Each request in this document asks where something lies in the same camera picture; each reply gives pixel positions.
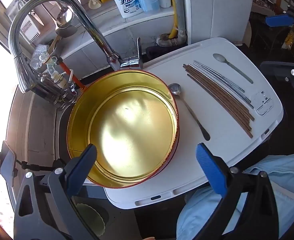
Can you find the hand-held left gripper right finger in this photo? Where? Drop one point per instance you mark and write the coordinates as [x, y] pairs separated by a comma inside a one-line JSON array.
[[210, 167]]

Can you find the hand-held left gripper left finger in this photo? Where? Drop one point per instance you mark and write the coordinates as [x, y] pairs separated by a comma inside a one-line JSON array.
[[83, 162]]

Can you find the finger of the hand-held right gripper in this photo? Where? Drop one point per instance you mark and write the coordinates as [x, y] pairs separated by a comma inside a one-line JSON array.
[[287, 70], [278, 20]]

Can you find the red round tin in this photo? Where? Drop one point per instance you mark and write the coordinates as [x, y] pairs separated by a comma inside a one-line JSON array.
[[127, 130]]

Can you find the grey plastic spoon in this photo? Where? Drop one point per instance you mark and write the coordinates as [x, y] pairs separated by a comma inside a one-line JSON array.
[[219, 58]]

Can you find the metal spoon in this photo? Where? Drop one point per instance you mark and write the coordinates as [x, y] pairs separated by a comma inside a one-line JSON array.
[[175, 88]]

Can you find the yellow cartoon bag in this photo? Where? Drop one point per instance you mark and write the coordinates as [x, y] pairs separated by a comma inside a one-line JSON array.
[[291, 38]]

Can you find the white plastic board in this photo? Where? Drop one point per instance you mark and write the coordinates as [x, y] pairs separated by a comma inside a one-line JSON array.
[[232, 145]]

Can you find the sink drain strainer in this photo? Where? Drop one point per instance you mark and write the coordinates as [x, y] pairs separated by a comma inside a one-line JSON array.
[[92, 217]]

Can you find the light blue jacket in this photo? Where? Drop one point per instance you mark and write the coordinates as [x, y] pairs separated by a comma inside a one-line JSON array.
[[282, 167]]

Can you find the phone on stand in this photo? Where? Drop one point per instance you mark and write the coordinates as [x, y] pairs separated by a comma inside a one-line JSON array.
[[8, 162]]

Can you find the grey metal pipe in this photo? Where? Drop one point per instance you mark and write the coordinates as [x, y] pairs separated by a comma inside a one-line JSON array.
[[180, 5]]

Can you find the chrome kitchen faucet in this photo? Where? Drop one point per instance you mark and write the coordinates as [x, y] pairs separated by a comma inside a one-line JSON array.
[[92, 27]]

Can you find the hanging metal ladle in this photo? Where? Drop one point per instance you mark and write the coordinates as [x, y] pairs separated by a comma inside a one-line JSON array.
[[65, 17]]

